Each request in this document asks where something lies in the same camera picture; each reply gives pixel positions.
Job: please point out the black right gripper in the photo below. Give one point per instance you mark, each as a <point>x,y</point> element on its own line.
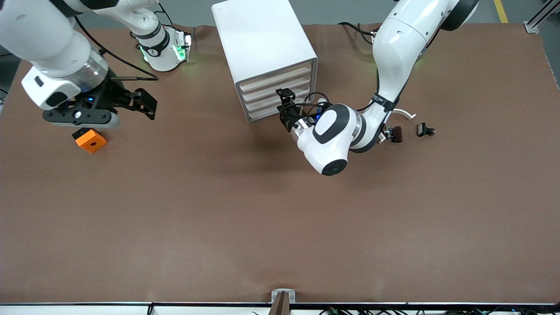
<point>115,94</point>

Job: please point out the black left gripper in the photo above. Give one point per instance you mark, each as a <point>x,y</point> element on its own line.
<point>291,117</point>

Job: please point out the white plastic drawer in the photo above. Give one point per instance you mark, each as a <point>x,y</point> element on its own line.
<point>262,91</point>
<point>262,81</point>
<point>262,101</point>
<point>262,111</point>

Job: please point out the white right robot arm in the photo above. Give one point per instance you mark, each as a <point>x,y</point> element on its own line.
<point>43,39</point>

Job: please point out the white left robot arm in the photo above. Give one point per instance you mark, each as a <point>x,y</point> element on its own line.
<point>393,52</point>

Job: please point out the orange black button housing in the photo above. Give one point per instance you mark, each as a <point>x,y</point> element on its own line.
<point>92,142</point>

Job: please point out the white drawer cabinet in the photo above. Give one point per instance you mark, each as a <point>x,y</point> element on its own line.
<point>258,39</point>

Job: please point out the metal base connector plate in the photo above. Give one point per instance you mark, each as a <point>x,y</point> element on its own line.
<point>186,41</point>

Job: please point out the brown table mat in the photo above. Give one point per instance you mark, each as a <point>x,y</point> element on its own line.
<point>280,218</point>

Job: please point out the dark brown small component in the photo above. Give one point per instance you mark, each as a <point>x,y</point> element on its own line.
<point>397,134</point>

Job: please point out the black small component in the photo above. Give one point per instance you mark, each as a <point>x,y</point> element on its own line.
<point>422,129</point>

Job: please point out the grey metal edge bracket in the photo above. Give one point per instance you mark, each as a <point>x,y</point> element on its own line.
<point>275,295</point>

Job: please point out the aluminium frame post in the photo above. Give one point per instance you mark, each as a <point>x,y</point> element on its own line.
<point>536,22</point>

